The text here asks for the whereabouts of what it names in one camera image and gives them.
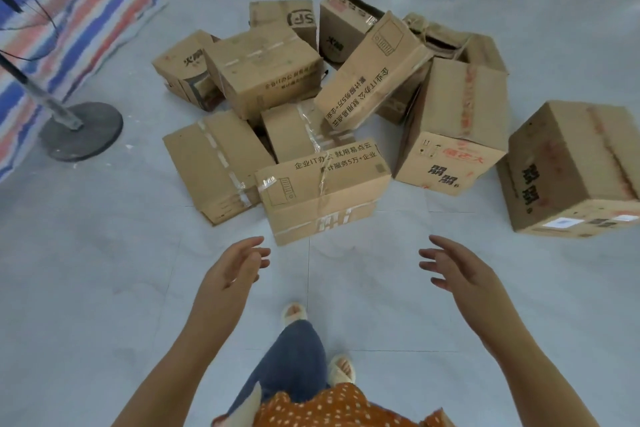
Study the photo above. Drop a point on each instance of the orange dotted shirt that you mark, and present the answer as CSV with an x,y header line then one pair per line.
x,y
325,411

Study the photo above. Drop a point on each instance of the black standing fan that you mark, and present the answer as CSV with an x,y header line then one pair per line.
x,y
82,131

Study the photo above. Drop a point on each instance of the person's left forearm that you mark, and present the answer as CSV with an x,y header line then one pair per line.
x,y
185,351

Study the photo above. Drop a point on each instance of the beige slipper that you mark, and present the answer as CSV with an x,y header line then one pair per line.
x,y
295,312
341,369

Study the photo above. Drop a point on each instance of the pile of cardboard boxes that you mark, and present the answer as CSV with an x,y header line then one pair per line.
x,y
450,111

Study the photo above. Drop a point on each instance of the person's right hand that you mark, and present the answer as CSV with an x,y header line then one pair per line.
x,y
465,279

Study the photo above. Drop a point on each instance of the person's left hand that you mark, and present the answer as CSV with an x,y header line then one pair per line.
x,y
225,274

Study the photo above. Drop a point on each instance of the blue jeans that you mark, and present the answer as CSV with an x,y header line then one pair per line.
x,y
292,361

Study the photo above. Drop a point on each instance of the person's right thumb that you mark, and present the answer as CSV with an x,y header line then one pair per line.
x,y
439,284

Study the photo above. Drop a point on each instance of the person's left thumb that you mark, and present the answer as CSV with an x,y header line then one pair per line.
x,y
233,282

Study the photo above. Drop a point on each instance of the person's right forearm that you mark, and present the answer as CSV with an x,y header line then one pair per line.
x,y
520,356

